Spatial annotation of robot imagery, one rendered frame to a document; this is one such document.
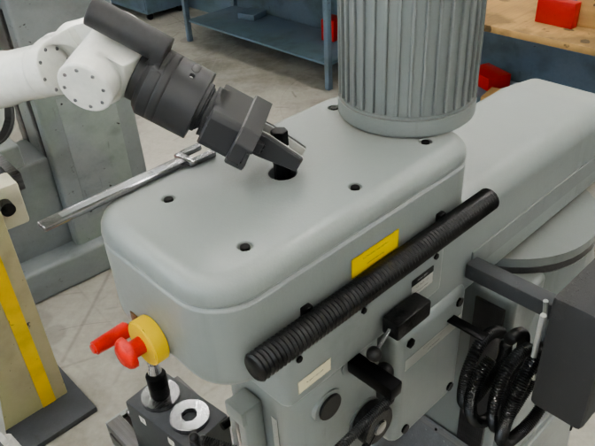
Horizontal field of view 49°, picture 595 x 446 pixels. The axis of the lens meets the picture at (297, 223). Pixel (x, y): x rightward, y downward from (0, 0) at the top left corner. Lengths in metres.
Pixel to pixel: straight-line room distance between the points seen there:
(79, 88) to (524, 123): 0.81
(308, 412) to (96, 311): 2.79
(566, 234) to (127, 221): 0.86
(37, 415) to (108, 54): 2.57
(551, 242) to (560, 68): 4.20
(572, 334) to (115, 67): 0.66
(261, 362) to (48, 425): 2.51
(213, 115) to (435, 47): 0.30
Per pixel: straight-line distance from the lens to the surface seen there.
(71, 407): 3.19
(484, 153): 1.16
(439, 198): 0.90
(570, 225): 1.37
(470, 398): 1.12
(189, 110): 0.77
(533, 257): 1.26
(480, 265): 1.10
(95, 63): 0.77
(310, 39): 6.46
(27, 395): 3.16
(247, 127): 0.76
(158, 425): 1.56
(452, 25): 0.86
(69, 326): 3.64
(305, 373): 0.85
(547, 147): 1.24
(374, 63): 0.88
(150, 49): 0.77
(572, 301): 0.92
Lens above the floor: 2.31
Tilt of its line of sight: 34 degrees down
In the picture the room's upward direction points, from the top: 4 degrees counter-clockwise
